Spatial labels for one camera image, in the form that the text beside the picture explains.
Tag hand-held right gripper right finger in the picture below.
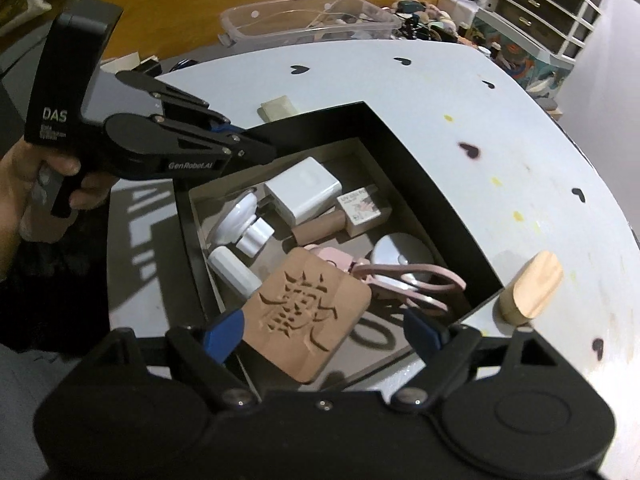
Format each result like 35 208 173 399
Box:
390 307 557 409

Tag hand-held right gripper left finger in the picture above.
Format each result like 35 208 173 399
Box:
112 307 261 411

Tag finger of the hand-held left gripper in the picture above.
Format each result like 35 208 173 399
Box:
162 119 277 165
116 71 236 134

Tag pink scissors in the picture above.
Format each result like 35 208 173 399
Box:
302 244 468 316

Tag white cylinder bottle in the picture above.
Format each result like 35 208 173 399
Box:
207 246 263 298

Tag white charger adapter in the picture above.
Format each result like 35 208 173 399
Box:
264 156 343 226

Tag white plastic suction hook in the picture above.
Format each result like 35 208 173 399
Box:
207 187 276 261

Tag round silver compact mirror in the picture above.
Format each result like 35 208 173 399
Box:
372 234 436 301

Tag carved wooden block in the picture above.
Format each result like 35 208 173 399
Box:
240 246 373 386

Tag wooden stamp with paper label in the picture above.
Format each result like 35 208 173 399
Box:
290 185 393 246

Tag black cardboard box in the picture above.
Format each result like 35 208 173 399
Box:
172 101 506 396

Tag person's left hand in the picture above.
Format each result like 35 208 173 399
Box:
0 137 114 241

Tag small black box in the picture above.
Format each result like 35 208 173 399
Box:
135 57 163 79

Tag pale beige wedge block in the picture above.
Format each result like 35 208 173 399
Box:
257 95 297 122

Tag clear plastic storage bin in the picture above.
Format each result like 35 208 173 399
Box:
218 0 402 47

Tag wooden oval piece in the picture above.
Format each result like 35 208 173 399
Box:
497 250 565 326

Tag pile of small toys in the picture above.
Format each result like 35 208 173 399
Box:
390 0 473 43

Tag white box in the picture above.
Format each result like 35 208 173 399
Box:
439 0 481 28

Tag colourful patterned cabinet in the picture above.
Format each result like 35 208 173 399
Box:
472 10 576 101

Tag white drawer unit dark drawers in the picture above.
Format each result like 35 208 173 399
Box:
497 0 613 58

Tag white charging cable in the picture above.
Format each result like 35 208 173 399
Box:
315 0 356 26

